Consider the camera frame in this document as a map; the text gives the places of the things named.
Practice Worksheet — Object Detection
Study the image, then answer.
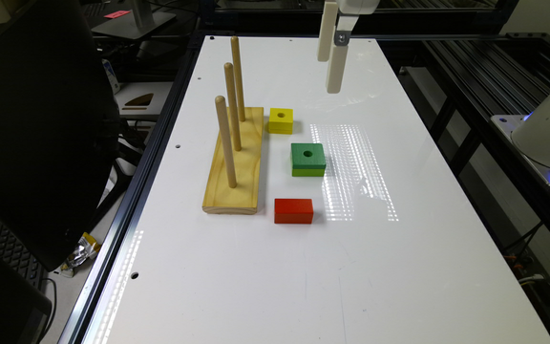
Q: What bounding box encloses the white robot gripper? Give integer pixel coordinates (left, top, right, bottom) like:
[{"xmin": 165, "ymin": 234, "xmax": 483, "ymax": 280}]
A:
[{"xmin": 317, "ymin": 0, "xmax": 380, "ymax": 94}]

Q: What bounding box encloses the green wooden block with hole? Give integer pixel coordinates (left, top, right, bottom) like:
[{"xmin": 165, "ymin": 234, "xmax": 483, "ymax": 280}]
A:
[{"xmin": 291, "ymin": 143, "xmax": 327, "ymax": 177}]

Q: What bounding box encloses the yellow wooden block with hole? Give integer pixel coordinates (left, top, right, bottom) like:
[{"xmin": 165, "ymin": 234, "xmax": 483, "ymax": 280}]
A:
[{"xmin": 267, "ymin": 108, "xmax": 294, "ymax": 135}]

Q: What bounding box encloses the red wooden block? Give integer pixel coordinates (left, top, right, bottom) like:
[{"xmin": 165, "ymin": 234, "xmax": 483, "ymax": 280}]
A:
[{"xmin": 274, "ymin": 199, "xmax": 314, "ymax": 225}]

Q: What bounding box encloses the rear wooden peg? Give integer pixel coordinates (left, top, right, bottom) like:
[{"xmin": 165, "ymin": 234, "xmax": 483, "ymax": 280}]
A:
[{"xmin": 230, "ymin": 35, "xmax": 245, "ymax": 121}]

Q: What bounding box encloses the wooden peg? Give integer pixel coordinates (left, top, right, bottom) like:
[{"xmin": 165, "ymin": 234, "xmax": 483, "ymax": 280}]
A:
[
  {"xmin": 215, "ymin": 96, "xmax": 237, "ymax": 188},
  {"xmin": 230, "ymin": 35, "xmax": 245, "ymax": 121},
  {"xmin": 223, "ymin": 62, "xmax": 242, "ymax": 151}
]

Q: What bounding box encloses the middle wooden peg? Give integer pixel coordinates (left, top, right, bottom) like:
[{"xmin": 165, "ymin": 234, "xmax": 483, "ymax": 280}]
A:
[{"xmin": 223, "ymin": 62, "xmax": 242, "ymax": 151}]

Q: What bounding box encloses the front wooden peg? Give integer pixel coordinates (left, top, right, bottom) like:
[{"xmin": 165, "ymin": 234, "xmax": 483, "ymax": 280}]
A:
[{"xmin": 215, "ymin": 96, "xmax": 237, "ymax": 188}]

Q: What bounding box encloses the wooden peg base board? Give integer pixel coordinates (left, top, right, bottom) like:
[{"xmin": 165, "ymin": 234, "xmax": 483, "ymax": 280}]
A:
[{"xmin": 202, "ymin": 107, "xmax": 264, "ymax": 215}]

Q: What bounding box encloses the grey monitor stand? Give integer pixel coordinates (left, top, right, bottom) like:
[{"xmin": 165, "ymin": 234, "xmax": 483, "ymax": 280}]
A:
[{"xmin": 92, "ymin": 0, "xmax": 177, "ymax": 40}]

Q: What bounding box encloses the pink sticky note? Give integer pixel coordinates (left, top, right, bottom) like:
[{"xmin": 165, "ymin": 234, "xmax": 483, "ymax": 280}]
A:
[{"xmin": 103, "ymin": 10, "xmax": 131, "ymax": 19}]

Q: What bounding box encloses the black monitor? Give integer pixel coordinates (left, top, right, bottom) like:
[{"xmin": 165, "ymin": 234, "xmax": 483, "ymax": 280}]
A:
[{"xmin": 0, "ymin": 0, "xmax": 120, "ymax": 269}]

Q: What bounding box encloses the crumpled foil wrapper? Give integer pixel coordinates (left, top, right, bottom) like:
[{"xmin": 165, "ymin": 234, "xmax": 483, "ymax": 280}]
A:
[{"xmin": 57, "ymin": 232, "xmax": 101, "ymax": 277}]

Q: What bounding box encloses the black keyboard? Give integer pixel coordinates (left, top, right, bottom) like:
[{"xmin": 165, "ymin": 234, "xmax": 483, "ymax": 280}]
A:
[{"xmin": 0, "ymin": 222, "xmax": 47, "ymax": 291}]

